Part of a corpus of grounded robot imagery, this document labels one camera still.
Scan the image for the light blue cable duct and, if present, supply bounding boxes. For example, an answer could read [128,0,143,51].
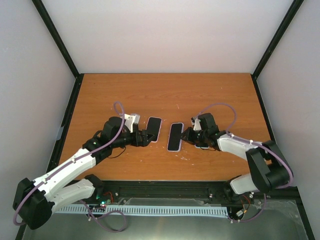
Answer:
[54,202,229,218]

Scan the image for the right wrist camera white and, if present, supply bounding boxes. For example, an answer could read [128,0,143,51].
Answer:
[191,117,202,131]

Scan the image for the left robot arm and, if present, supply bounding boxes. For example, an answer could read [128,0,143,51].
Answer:
[12,114,159,230]

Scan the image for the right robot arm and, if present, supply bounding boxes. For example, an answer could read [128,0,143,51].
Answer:
[181,113,293,195]

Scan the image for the left black frame post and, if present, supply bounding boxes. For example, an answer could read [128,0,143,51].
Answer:
[31,0,81,78]

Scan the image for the purple cable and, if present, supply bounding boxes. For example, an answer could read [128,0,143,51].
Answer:
[12,101,130,232]
[194,103,295,223]

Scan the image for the black frame post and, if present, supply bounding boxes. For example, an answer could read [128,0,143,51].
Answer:
[251,0,305,77]
[31,0,81,78]

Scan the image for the lavender phone case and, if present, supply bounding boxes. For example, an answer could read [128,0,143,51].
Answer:
[166,122,185,153]

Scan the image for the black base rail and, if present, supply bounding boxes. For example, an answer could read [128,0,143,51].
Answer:
[82,180,249,206]

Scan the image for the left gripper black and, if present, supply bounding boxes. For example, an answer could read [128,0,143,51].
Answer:
[111,128,157,148]

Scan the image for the pink phone case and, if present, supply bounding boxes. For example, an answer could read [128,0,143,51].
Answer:
[144,116,163,143]

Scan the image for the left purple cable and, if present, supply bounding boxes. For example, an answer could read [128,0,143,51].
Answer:
[12,101,130,232]

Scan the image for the light blue phone case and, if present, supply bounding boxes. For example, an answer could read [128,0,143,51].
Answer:
[194,145,210,150]

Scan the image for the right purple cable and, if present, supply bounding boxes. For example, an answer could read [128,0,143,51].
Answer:
[194,103,295,223]

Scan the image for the right black frame post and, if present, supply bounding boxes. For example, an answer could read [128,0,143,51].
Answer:
[251,0,305,77]

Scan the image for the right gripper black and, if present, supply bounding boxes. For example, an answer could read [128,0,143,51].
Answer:
[178,126,208,146]

